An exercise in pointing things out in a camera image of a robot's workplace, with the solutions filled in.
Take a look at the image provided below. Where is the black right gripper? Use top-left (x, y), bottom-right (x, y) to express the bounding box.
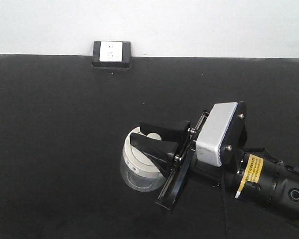
top-left (130, 108), bottom-right (239, 210)

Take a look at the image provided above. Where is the glass jar with cream lid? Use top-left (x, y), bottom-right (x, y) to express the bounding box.
top-left (120, 126), bottom-right (166, 192)

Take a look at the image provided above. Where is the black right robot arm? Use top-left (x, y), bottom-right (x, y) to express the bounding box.
top-left (125, 102), bottom-right (299, 224)

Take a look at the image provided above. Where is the white socket in black box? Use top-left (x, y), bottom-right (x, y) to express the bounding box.
top-left (92, 41), bottom-right (132, 69)

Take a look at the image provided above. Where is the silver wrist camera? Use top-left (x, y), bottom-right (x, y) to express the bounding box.
top-left (196, 102), bottom-right (239, 167)

